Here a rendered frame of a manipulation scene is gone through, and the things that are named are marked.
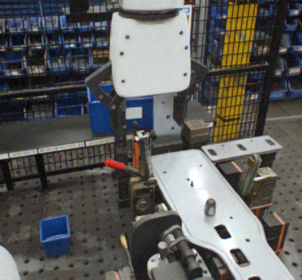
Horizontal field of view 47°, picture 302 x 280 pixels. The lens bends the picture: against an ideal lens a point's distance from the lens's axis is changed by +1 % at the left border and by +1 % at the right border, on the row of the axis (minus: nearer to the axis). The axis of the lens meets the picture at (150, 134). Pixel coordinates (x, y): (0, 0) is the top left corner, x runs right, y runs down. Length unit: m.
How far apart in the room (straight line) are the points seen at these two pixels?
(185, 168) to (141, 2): 0.83
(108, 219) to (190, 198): 0.48
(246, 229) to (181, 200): 0.20
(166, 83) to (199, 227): 0.59
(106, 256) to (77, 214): 0.25
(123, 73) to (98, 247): 0.97
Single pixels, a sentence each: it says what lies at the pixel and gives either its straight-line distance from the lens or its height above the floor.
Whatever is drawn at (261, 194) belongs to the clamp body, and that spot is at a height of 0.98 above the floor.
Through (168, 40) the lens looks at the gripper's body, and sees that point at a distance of 0.43.
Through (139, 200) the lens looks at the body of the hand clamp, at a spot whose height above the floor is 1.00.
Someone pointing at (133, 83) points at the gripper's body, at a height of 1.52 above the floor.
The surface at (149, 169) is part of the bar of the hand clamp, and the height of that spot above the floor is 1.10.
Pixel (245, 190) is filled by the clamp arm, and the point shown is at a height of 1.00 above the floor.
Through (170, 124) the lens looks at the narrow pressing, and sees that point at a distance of 1.27.
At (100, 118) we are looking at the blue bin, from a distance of 1.29.
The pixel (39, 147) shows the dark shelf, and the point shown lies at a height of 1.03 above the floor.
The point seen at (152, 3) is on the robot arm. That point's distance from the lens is 0.40.
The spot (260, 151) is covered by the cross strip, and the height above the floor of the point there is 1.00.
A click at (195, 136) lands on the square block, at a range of 1.30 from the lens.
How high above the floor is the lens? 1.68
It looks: 30 degrees down
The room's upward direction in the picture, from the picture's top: straight up
